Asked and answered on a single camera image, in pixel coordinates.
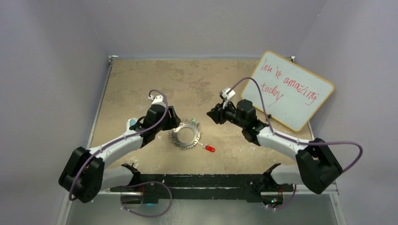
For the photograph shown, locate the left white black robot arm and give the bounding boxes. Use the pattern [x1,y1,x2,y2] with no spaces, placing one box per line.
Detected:
[58,103,181,203]

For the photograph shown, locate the whiteboard with red writing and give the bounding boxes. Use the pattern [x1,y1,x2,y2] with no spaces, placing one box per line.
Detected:
[241,51,335,131]

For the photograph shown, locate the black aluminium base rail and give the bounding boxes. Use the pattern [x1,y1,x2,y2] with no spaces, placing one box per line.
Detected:
[110,174,293,203]

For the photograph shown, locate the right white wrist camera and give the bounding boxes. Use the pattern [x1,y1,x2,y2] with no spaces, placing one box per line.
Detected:
[219,87,236,109]

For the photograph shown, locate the purple cable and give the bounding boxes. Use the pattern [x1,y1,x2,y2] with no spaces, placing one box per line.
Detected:
[68,90,174,218]
[231,77,364,210]

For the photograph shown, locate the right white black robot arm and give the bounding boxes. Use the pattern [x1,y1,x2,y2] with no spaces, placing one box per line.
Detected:
[207,100,343,194]

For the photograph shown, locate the silver disc with keyrings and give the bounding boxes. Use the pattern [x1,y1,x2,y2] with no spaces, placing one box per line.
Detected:
[168,119,201,150]

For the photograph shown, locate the keys with red green tags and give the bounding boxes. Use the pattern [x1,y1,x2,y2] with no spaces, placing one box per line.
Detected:
[199,142,216,152]

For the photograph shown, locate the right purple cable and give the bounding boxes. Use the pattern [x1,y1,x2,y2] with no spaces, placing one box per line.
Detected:
[231,77,364,210]

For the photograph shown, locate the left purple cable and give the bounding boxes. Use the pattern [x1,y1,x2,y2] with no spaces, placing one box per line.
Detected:
[68,90,174,218]

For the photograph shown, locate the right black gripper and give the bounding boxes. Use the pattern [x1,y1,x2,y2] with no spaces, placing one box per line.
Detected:
[207,100,246,128]

